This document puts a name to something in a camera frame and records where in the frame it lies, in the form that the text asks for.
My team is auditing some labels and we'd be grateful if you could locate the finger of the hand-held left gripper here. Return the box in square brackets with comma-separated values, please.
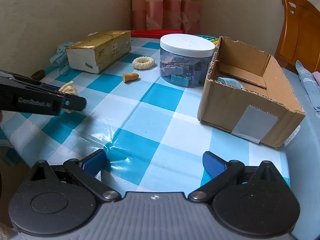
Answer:
[0, 69, 78, 98]
[60, 94, 87, 112]

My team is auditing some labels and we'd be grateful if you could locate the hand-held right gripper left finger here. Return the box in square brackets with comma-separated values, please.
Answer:
[26, 149, 122, 203]

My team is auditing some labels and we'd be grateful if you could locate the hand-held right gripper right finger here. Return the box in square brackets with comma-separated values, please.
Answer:
[187, 151, 284, 203]

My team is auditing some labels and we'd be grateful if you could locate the cream knitted sock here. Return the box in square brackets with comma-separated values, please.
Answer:
[58, 81, 79, 113]

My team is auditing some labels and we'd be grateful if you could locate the brown cardboard box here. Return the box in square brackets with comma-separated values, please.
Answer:
[197, 36, 306, 148]

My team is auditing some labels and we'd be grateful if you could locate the cream hair scrunchie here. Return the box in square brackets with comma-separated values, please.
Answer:
[132, 56, 155, 70]

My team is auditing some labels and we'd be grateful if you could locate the light blue baby sock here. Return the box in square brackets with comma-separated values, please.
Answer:
[217, 77, 247, 89]

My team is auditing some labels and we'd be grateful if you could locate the blue face mask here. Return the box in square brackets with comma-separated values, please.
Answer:
[49, 41, 74, 75]

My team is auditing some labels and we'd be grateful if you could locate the gold tissue pack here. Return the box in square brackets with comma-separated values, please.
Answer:
[65, 31, 132, 74]

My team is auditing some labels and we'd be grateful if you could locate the blue checked tablecloth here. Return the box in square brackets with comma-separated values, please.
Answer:
[0, 36, 290, 198]

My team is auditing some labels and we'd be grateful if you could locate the blue printed bed sheet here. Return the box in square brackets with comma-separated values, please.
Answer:
[281, 66, 320, 240]

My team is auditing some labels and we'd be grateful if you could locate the red plastic folding item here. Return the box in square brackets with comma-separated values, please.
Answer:
[130, 29, 183, 39]

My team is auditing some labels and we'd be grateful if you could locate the clear jar with white lid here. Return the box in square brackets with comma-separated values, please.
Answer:
[159, 34, 216, 88]

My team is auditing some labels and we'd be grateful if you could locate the blue printed pillow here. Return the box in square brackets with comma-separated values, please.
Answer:
[295, 60, 320, 112]

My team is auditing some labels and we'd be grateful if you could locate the rainbow pop bubble toy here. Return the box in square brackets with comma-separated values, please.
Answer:
[192, 34, 220, 46]

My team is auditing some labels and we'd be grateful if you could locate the pink patterned curtain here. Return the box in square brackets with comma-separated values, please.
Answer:
[132, 0, 201, 34]

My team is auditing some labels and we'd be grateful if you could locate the wooden headboard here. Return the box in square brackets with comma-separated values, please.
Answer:
[274, 0, 320, 74]

